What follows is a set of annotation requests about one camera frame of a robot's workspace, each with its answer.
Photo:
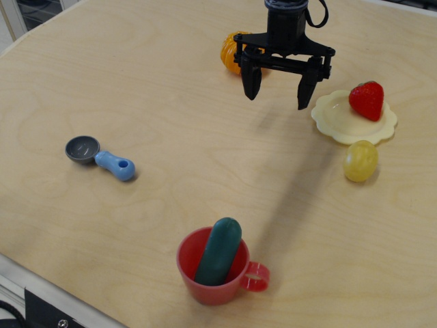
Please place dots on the orange toy pumpkin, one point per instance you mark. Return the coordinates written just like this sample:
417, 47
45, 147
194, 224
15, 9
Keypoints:
228, 49

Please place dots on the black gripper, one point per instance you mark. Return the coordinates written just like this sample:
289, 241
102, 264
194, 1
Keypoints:
284, 46

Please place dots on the red toy strawberry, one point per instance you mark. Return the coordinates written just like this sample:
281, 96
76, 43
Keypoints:
367, 99

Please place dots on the red plastic cup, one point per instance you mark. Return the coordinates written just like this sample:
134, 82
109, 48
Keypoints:
243, 274

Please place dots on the black metal corner bracket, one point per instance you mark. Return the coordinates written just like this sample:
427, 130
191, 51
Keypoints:
40, 313

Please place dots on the blue grey toy scoop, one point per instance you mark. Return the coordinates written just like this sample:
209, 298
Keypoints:
86, 150

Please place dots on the aluminium table frame rail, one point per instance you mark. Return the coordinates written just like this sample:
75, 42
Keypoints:
16, 278

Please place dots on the yellow toy lemon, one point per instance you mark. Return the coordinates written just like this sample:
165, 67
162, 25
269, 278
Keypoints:
361, 161

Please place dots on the green toy cucumber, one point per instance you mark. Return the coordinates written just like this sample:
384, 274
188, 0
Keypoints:
219, 253

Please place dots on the cream scalloped toy plate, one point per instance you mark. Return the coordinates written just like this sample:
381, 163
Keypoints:
335, 118

